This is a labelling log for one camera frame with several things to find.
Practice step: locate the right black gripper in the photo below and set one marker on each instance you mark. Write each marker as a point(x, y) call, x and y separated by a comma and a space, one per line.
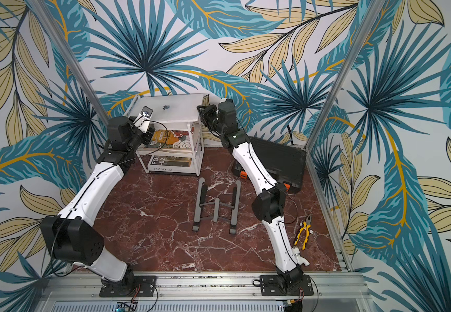
point(206, 113)

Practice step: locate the silver laptop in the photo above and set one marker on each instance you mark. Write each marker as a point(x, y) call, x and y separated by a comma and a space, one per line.
point(168, 109)

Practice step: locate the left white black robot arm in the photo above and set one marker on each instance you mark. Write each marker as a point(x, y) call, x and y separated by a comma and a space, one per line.
point(70, 235)

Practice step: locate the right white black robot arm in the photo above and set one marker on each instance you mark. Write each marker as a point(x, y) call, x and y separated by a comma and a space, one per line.
point(268, 207)

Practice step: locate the grey folding laptop stand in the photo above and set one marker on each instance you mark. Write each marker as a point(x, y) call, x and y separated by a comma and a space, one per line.
point(201, 202)

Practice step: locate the orange illustrated magazine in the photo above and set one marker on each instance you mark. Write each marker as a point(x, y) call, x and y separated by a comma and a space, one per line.
point(170, 140)

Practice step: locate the white three-tier shelf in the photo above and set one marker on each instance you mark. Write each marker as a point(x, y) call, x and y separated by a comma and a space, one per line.
point(197, 148)

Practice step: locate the white folio book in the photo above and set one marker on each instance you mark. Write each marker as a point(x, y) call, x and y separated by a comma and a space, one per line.
point(171, 164)

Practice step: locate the black plastic tool case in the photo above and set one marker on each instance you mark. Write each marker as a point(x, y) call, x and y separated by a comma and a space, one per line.
point(266, 163)

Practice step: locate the yellow black pliers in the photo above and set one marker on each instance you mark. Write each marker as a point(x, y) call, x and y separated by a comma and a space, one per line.
point(304, 232)

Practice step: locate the small white plastic piece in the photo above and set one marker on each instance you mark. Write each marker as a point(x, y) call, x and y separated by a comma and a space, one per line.
point(305, 260)

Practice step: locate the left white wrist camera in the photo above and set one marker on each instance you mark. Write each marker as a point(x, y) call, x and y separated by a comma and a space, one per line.
point(143, 120)

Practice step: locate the left aluminium corner post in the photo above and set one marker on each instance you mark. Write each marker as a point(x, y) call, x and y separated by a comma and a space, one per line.
point(80, 118)

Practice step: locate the aluminium corner post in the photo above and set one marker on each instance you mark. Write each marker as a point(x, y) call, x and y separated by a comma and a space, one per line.
point(80, 118)
point(349, 60)

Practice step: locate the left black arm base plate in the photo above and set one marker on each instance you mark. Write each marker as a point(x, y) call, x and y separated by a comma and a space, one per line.
point(138, 286)

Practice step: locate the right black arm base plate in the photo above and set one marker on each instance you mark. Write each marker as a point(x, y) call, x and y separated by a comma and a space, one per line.
point(273, 285)

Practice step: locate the right aluminium corner post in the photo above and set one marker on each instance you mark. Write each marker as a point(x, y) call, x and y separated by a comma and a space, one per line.
point(349, 60)

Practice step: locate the aluminium front rail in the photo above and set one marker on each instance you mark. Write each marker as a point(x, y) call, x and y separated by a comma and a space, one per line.
point(219, 291)

